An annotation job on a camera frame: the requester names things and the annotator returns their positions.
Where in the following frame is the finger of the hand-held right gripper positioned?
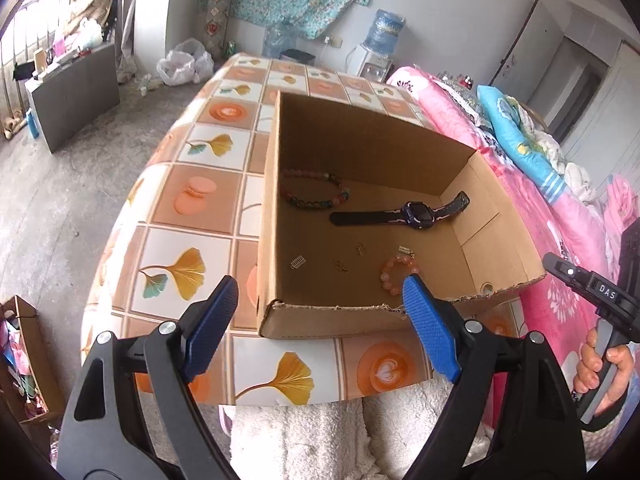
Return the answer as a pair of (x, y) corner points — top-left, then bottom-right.
(542, 252), (601, 306)

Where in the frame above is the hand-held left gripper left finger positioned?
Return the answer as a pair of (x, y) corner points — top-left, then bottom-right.
(56, 275), (240, 480)

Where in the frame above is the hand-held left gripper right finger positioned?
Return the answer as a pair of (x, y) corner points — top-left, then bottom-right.
(401, 274), (587, 480)

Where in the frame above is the orange bead bracelet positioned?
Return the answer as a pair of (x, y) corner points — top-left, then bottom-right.
(380, 255), (421, 293)

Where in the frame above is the purple smartwatch black strap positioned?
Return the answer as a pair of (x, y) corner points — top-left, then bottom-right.
(329, 191), (471, 231)

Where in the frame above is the multicolour bead bracelet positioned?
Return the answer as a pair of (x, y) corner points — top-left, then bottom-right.
(280, 167), (351, 211)

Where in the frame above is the brown cardboard box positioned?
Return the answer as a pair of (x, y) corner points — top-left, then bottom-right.
(257, 91), (548, 341)

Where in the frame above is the person's right hand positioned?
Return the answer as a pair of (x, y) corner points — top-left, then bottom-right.
(572, 327), (636, 413)

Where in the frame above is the pink flowered blanket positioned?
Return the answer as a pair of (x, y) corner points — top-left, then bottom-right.
(387, 65), (640, 431)

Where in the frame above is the pink folded quilt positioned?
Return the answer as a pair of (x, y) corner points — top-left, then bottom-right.
(602, 175), (640, 241)

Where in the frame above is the white folded quilt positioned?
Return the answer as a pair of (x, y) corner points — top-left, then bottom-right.
(537, 130), (598, 203)

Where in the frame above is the leaf printed tablecloth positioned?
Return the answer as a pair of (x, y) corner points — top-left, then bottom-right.
(82, 54), (531, 407)

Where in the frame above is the blue printed pillow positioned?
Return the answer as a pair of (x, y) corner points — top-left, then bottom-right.
(477, 85), (568, 206)

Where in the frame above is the brown paper bag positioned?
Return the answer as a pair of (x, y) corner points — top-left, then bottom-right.
(0, 295), (66, 426)

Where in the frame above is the grey sequin cushion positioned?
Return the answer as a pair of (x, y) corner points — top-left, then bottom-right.
(432, 75), (483, 121)

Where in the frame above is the white door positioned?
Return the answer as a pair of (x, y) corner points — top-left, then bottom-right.
(487, 0), (566, 91)

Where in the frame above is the grey cabinet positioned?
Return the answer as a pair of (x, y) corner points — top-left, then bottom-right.
(25, 42), (121, 153)

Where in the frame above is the large white plastic bag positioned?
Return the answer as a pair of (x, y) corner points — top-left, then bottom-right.
(157, 37), (216, 86)

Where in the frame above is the white water dispenser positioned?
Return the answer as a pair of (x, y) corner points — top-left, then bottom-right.
(346, 45), (393, 83)

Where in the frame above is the grey curtain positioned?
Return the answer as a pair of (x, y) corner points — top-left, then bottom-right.
(117, 0), (146, 81)

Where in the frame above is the red flower patterned cushion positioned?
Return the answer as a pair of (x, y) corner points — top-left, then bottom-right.
(200, 0), (238, 53)

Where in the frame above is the small white plastic bag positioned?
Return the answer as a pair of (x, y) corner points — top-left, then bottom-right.
(75, 17), (103, 46)

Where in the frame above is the metal window grille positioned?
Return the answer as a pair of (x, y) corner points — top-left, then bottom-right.
(0, 0), (121, 91)

